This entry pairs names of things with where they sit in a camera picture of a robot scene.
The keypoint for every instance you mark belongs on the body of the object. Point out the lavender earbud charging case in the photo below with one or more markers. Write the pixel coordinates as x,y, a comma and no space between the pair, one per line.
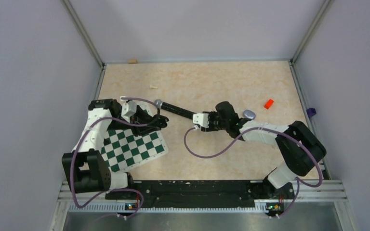
248,114

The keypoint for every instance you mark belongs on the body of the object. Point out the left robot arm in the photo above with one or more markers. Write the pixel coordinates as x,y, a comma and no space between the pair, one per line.
85,169

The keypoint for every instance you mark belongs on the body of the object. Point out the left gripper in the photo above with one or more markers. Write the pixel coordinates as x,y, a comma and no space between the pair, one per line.
142,117

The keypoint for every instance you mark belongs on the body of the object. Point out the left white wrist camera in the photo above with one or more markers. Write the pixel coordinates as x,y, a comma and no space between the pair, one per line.
129,109

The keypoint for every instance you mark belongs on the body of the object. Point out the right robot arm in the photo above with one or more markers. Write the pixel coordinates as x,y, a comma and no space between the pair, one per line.
299,147

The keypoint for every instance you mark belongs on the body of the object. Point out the green white chessboard mat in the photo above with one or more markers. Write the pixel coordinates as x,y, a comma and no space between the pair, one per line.
122,151

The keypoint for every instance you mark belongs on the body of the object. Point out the cork stopper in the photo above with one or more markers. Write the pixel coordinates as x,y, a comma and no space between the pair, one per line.
132,61

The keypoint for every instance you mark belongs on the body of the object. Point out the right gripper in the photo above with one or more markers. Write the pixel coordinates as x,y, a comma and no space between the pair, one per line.
211,115

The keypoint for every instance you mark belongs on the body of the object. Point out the purple small object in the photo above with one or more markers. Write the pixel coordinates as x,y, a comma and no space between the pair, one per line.
311,112

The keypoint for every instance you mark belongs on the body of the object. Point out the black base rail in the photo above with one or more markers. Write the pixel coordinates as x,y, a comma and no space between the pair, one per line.
205,194

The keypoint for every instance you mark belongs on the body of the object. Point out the black glitter microphone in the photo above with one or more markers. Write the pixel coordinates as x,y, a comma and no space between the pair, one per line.
174,109

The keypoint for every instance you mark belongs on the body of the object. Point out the red block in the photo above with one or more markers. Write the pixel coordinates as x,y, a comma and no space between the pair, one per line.
268,104

